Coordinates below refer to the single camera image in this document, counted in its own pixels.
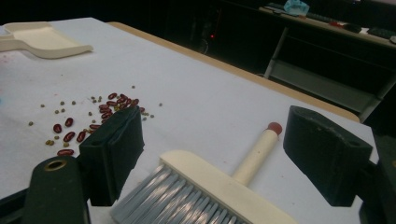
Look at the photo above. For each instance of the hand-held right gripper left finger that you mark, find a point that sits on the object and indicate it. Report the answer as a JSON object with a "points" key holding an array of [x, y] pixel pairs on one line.
{"points": [[112, 155]]}

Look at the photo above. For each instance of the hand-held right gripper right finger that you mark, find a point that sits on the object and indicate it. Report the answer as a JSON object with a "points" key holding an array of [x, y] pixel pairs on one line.
{"points": [[323, 155]]}

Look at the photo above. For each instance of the cream hand brush grey bristles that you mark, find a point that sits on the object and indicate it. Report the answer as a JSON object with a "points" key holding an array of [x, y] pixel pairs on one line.
{"points": [[218, 183]]}

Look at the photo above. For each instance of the scattered red kidney beans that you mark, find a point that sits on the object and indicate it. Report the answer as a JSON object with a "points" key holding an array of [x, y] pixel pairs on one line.
{"points": [[69, 136]]}

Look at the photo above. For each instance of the scattered green mung beans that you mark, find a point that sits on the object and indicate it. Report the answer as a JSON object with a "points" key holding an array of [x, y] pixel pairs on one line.
{"points": [[62, 103]]}

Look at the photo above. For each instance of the white table cover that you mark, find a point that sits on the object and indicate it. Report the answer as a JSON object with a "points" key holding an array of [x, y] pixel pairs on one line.
{"points": [[202, 93]]}

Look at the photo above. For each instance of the cream plastic dustpan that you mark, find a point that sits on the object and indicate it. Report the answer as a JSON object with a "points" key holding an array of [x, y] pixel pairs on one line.
{"points": [[43, 40]]}

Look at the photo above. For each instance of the light blue plastic bag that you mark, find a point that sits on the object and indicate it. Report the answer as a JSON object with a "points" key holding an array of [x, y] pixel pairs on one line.
{"points": [[295, 6]]}

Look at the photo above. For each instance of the dark device with red light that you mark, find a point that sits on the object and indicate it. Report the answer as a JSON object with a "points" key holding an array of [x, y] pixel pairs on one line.
{"points": [[209, 31]]}

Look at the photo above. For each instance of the wooden bench with metal frame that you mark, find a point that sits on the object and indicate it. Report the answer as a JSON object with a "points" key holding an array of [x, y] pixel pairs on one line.
{"points": [[317, 84]]}

